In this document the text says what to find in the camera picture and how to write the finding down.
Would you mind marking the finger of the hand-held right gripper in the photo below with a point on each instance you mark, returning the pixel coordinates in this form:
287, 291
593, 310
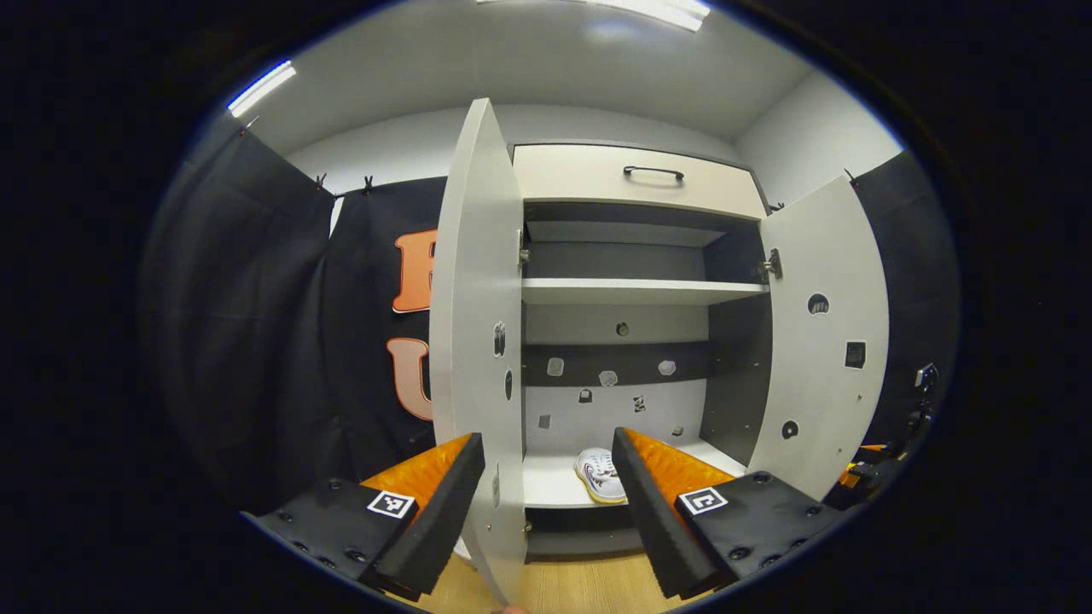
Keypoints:
866, 465

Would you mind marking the white cabinet drawer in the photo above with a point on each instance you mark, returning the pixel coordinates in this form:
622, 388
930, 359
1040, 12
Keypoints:
580, 183

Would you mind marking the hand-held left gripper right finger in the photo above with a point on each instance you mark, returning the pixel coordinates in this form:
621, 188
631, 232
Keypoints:
650, 529

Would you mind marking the black backdrop cloth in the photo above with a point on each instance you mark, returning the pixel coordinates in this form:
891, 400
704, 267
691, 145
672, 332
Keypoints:
239, 324

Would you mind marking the white cabinet door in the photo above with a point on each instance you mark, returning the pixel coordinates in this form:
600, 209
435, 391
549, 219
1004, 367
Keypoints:
827, 384
473, 298

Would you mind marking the white canvas shoe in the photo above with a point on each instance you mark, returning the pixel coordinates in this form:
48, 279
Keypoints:
600, 476

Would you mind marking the ceiling light panel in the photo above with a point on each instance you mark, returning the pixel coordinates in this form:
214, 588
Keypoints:
260, 88
648, 10

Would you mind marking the white cabinet shelf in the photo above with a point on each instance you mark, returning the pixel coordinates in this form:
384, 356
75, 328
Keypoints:
550, 482
631, 292

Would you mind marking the white and grey shoe cabinet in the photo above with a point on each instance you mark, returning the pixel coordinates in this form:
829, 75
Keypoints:
738, 384

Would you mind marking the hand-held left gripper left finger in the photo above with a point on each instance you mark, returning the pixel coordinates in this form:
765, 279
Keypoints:
437, 520

